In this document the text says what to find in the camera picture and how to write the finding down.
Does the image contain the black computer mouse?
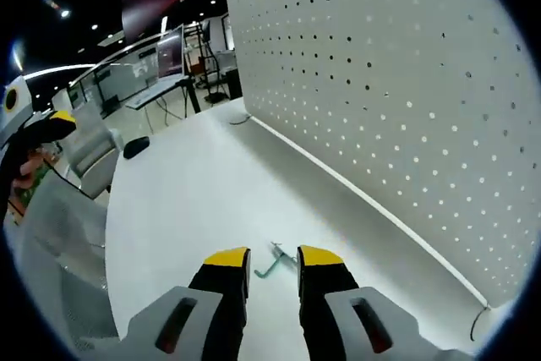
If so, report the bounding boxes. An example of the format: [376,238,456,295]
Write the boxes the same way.
[122,135,152,161]

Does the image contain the round ceiling spotlights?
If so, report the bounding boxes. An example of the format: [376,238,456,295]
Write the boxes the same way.
[58,8,115,54]

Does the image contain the thin black cable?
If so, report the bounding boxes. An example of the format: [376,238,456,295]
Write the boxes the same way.
[470,302,492,343]

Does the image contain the white desk with black legs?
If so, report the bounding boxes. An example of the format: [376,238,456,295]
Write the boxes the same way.
[124,74,203,128]

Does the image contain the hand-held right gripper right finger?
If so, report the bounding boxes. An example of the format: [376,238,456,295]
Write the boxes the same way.
[295,244,424,358]

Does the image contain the black computer tower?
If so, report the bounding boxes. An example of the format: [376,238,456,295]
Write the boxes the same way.
[225,68,245,101]

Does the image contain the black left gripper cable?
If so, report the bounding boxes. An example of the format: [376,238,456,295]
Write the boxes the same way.
[40,157,96,201]

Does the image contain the white office chair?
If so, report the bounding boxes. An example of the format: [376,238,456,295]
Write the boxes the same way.
[52,105,124,200]

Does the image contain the grey mesh office chair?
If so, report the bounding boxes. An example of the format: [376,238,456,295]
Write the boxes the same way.
[3,170,122,352]

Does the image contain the open laptop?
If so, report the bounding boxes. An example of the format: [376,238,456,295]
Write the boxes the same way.
[155,24,189,83]

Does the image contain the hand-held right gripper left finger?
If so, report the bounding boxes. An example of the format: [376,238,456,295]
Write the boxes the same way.
[125,245,254,361]

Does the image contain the person's left hand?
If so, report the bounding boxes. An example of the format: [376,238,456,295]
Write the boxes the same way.
[11,145,46,194]

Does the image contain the large red display screen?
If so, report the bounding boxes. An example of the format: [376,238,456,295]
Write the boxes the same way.
[120,0,189,43]

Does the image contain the green hook assembly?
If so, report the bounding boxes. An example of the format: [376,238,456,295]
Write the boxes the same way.
[253,241,299,280]

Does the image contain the white perforated mounting plate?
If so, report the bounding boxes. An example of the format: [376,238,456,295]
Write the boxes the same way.
[224,0,537,312]

